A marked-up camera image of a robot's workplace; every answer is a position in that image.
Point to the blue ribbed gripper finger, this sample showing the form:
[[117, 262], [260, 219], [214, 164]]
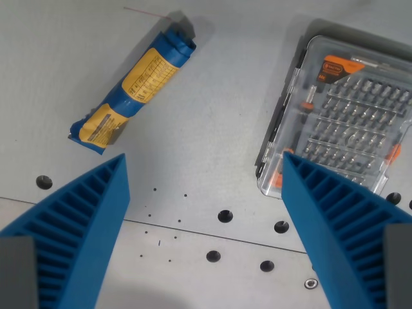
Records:
[[334, 231], [80, 231]]

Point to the blue bag with yellow labels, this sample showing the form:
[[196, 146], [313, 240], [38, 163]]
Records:
[[135, 87]]

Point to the silver table screw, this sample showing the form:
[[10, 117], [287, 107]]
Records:
[[311, 283]]

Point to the clear screwdriver bit set case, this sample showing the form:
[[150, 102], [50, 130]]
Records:
[[341, 119]]

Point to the thin red thread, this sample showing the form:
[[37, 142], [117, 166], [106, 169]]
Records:
[[146, 12]]

